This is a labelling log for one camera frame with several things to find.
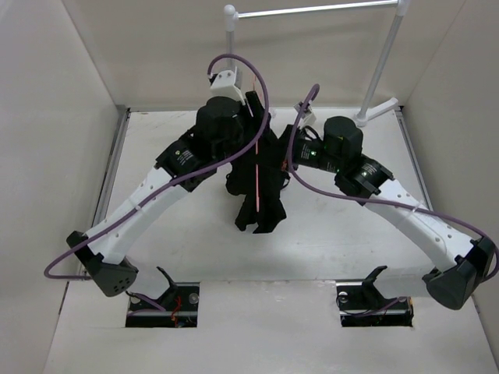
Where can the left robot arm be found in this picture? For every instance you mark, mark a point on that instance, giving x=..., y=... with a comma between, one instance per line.
x=103, y=249

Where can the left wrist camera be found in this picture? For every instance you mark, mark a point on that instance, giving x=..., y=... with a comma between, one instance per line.
x=228, y=83

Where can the aluminium table rail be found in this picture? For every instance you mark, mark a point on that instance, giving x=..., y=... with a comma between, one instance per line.
x=112, y=165

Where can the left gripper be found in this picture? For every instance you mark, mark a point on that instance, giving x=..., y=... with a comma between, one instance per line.
x=241, y=109

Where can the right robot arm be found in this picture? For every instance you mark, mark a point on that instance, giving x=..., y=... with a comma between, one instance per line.
x=459, y=263

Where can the black trousers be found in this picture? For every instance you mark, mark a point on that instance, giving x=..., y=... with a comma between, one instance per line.
x=273, y=176

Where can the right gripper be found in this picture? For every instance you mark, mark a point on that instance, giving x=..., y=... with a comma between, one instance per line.
x=299, y=136

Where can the pink wire hanger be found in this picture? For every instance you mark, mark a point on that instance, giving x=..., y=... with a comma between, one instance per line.
x=257, y=188

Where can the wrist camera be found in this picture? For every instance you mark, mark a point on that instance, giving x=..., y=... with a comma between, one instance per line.
x=228, y=83
x=305, y=112

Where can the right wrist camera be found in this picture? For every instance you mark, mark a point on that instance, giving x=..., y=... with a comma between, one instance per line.
x=305, y=112

